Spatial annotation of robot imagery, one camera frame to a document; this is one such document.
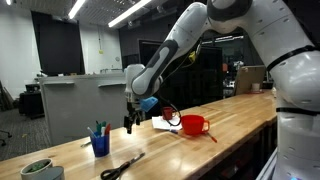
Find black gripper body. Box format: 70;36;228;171
127;102;143;121

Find blue sharpie marker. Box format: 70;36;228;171
168;130;178;135

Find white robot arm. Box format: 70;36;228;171
126;0;320;180

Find blue pen holder cup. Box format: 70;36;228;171
90;135;109;157

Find large red cup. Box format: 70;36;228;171
181;115;210;135

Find white paper sheet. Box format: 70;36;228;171
152;116;182;130

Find small dark red mug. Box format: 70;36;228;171
162;106;176;120

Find grey partition board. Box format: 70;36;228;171
40;72;128;145

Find large black panel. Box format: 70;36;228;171
145;46;223;119

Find red pencil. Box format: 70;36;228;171
206;133;217;143

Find white mug with plant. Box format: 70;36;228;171
20;158;53;180

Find cardboard box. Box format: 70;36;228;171
234;65;266;95

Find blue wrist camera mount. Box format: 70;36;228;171
140;97;158;112

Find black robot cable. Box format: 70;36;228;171
158;96;183;128

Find black handled scissors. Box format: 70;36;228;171
100;153;144;180

